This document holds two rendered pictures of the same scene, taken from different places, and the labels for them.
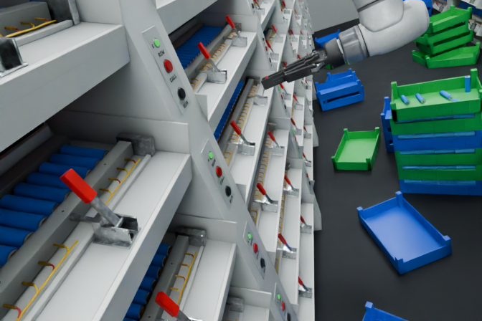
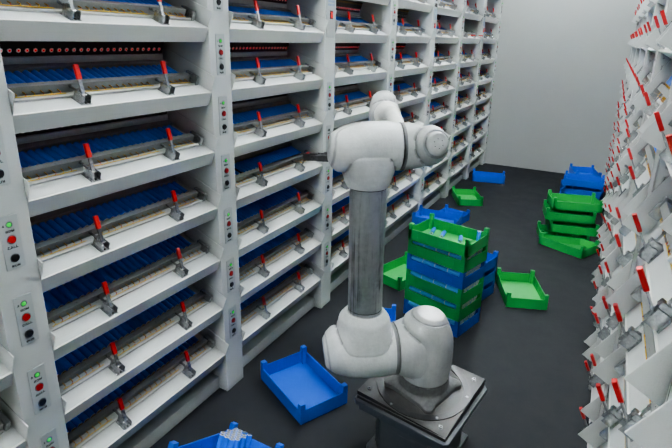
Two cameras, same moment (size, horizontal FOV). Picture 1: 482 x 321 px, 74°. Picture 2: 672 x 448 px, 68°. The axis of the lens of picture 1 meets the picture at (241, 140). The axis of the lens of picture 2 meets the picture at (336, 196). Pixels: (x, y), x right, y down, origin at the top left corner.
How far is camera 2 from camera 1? 1.21 m
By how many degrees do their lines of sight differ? 11
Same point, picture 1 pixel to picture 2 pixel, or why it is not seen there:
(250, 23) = (321, 115)
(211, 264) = (200, 207)
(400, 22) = not seen: hidden behind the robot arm
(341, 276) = (306, 336)
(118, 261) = (168, 161)
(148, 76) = (212, 113)
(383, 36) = not seen: hidden behind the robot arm
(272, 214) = (260, 233)
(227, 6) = (311, 97)
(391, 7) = not seen: hidden behind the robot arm
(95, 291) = (158, 163)
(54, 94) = (176, 105)
